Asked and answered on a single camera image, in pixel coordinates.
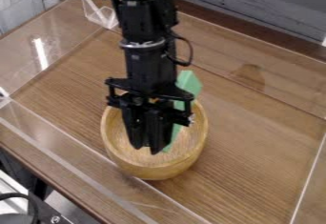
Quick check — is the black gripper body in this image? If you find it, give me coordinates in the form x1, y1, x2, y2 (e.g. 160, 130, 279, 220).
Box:
105, 39, 195, 126

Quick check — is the clear acrylic tray wall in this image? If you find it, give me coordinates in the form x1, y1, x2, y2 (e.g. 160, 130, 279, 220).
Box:
0, 0, 326, 224

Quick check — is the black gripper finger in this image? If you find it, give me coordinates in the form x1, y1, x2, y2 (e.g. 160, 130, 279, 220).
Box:
145, 108, 173, 155
121, 103, 145, 150

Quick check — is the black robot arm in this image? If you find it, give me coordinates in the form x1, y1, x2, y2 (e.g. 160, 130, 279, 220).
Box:
105, 0, 195, 153

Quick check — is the black cable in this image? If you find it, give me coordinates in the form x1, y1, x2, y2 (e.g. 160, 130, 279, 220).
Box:
0, 193, 41, 224

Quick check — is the clear acrylic corner bracket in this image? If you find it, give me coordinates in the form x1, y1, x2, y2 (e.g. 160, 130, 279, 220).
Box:
81, 0, 119, 30

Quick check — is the black metal table frame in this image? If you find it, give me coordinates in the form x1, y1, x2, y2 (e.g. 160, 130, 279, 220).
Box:
0, 149, 100, 224

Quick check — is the green rectangular block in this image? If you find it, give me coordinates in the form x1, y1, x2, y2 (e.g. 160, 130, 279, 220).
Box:
163, 71, 203, 153

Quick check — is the brown wooden bowl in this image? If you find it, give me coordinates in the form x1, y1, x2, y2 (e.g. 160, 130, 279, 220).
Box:
100, 100, 208, 180

